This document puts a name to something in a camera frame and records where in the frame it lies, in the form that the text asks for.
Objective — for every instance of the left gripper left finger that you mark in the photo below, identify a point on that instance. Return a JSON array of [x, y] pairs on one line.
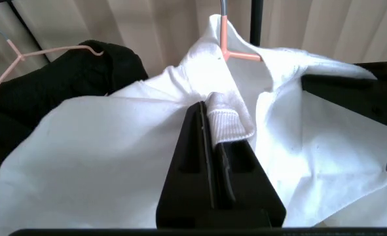
[[186, 190]]

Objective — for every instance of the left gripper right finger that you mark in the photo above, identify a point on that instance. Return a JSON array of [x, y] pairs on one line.
[[255, 196]]

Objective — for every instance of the white garment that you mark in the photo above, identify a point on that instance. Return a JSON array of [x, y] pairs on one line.
[[114, 147]]

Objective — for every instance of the pink clothes hanger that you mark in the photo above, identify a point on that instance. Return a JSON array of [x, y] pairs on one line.
[[49, 51], [224, 32]]

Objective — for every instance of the black shorts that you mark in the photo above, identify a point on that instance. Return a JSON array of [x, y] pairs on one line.
[[65, 78]]

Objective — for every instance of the black clothes rack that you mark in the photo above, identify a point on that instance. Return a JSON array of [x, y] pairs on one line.
[[256, 19]]

